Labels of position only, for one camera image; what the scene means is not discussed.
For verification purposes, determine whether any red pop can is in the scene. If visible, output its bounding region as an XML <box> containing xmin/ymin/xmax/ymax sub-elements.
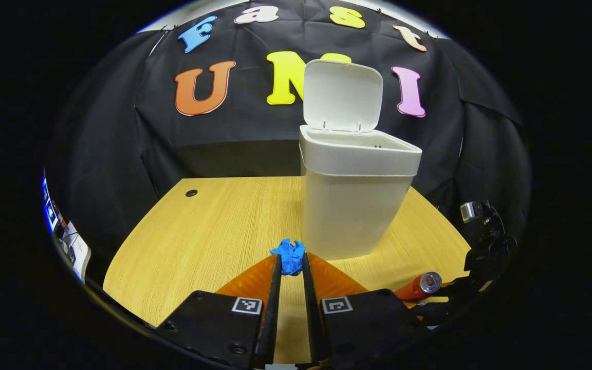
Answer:
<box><xmin>394</xmin><ymin>271</ymin><xmax>443</xmax><ymax>302</ymax></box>

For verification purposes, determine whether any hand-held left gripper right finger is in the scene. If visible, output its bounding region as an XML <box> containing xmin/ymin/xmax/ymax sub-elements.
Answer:
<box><xmin>301</xmin><ymin>252</ymin><xmax>430</xmax><ymax>364</ymax></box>

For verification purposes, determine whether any blue and red board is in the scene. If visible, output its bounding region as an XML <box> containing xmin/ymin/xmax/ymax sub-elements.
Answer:
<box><xmin>43</xmin><ymin>177</ymin><xmax>63</xmax><ymax>237</ymax></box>

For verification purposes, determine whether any black backdrop cloth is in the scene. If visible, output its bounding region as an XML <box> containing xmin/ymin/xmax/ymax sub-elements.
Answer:
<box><xmin>44</xmin><ymin>0</ymin><xmax>532</xmax><ymax>288</ymax></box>

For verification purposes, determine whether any blue paper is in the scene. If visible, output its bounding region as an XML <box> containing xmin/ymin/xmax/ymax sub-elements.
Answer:
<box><xmin>270</xmin><ymin>238</ymin><xmax>306</xmax><ymax>276</ymax></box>

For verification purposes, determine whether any white desktop garbage bin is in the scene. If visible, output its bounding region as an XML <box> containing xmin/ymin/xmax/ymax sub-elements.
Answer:
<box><xmin>299</xmin><ymin>59</ymin><xmax>423</xmax><ymax>261</ymax></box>

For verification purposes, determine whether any white box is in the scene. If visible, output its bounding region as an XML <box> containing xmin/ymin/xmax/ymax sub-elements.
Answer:
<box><xmin>59</xmin><ymin>221</ymin><xmax>91</xmax><ymax>282</ymax></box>

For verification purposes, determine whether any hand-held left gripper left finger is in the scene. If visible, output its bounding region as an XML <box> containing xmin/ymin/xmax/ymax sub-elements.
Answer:
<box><xmin>154</xmin><ymin>254</ymin><xmax>283</xmax><ymax>369</ymax></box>

